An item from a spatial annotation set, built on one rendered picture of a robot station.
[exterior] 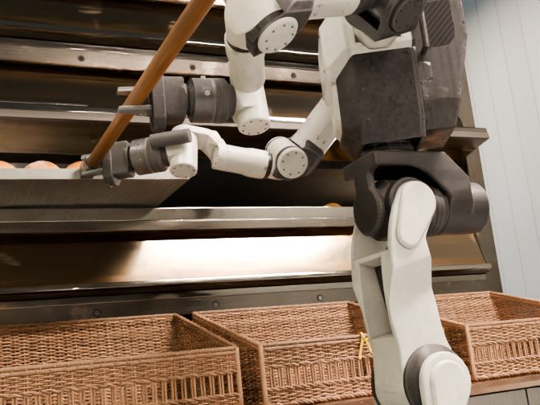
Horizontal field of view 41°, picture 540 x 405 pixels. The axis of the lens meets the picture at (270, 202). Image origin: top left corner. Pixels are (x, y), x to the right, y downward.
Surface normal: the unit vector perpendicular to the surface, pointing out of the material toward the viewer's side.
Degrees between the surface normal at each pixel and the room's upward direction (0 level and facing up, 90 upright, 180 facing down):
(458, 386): 90
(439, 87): 92
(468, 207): 113
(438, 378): 90
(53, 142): 168
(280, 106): 70
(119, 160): 91
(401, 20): 143
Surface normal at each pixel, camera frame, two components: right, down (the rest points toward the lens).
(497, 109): -0.93, 0.02
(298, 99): 0.35, -0.55
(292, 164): 0.26, 0.30
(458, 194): 0.40, -0.24
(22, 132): 0.18, 0.90
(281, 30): 0.52, 0.77
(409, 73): -0.04, -0.01
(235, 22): -0.65, 0.08
